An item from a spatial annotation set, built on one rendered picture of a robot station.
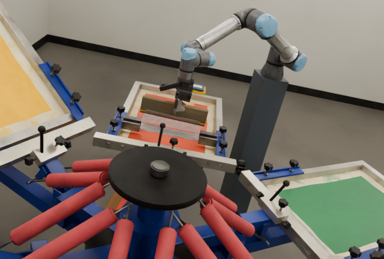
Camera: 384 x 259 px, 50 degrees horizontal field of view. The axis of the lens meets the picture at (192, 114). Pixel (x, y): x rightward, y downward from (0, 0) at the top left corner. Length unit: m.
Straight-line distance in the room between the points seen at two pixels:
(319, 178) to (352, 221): 0.32
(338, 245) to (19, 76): 1.54
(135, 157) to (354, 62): 5.11
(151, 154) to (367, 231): 1.09
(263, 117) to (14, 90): 1.58
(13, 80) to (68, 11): 4.17
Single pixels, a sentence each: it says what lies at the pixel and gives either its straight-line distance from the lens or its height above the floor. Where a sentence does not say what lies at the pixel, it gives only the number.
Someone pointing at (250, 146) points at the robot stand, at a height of 0.70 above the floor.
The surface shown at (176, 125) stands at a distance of 2.35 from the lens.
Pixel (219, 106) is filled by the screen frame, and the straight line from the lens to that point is 2.61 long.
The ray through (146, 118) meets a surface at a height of 0.96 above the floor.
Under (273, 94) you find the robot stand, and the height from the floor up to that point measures 1.11.
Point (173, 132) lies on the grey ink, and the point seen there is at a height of 0.96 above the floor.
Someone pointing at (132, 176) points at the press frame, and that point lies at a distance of 1.26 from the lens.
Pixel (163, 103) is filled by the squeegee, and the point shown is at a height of 1.13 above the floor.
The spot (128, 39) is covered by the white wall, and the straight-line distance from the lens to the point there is 5.92.
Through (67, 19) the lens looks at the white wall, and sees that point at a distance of 6.09.
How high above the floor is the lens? 2.06
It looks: 26 degrees down
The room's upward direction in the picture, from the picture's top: 12 degrees clockwise
